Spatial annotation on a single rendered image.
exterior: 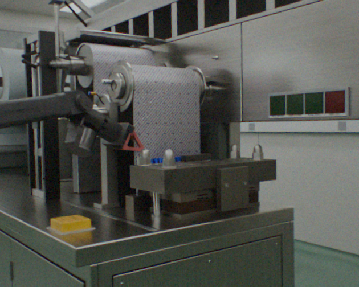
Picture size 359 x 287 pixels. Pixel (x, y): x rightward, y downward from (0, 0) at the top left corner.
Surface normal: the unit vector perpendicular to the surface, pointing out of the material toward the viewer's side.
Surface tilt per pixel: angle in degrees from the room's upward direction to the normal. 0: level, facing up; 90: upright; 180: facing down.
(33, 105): 79
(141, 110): 90
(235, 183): 90
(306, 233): 90
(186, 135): 90
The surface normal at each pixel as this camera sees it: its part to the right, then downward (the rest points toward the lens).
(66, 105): 0.84, -0.07
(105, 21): -0.80, 0.04
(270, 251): 0.60, 0.04
